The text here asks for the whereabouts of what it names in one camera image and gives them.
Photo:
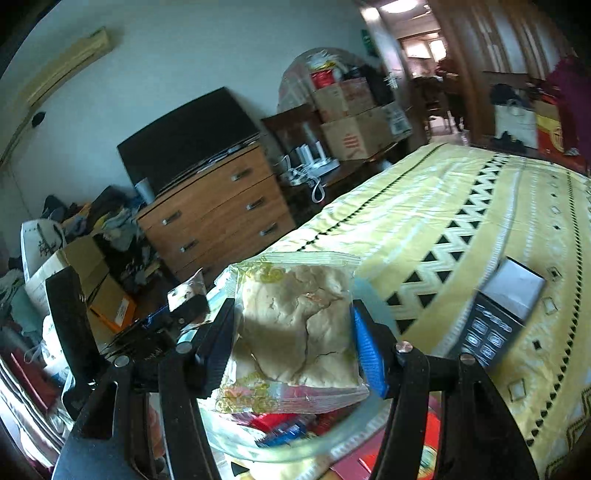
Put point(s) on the white printed bag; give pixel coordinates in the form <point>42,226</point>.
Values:
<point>41,247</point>

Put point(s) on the red blue snack packet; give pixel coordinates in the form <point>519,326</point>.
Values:
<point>281,427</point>

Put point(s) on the small cardboard box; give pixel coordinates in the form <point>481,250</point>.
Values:
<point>341,99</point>

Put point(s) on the large cardboard box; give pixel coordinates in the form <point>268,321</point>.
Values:
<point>360,134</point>

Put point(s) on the wooden dresser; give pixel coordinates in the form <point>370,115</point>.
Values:
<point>217,207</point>

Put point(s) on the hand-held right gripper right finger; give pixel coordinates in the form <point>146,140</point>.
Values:
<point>368,353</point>

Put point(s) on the maroon garment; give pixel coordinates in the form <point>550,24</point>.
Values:
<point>572,83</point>

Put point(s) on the black box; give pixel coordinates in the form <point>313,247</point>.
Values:
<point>503,304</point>

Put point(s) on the beige air conditioner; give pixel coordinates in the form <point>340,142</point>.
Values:
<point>64,64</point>

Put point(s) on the black television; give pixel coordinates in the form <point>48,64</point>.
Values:
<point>189,138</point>

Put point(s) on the dark wooden desk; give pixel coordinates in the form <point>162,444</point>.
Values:
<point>295,124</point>

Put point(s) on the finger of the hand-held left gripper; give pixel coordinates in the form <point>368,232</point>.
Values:
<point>189,310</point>

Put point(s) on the wooden wardrobe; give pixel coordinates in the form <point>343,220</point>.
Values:
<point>498,37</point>

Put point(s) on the grey cup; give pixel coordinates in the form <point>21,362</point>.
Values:
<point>144,190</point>

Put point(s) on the white paper bag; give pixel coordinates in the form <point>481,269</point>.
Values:
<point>515,122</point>

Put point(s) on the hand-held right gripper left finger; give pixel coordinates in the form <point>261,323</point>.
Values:
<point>216,344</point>

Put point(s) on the clear plastic container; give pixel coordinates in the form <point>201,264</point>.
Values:
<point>295,450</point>

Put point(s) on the yellow patterned bed blanket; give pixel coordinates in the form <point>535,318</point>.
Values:
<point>461,207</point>

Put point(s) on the pile of clothes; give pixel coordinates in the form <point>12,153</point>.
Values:
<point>115,226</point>

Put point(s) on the red tin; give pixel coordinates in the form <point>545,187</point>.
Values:
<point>322,78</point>

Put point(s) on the beige pastry snack packet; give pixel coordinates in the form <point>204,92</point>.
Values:
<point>295,323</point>

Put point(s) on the open cardboard box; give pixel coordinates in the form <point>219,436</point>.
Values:
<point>92,272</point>

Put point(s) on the red yellow gift box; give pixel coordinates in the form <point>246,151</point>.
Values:
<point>556,134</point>

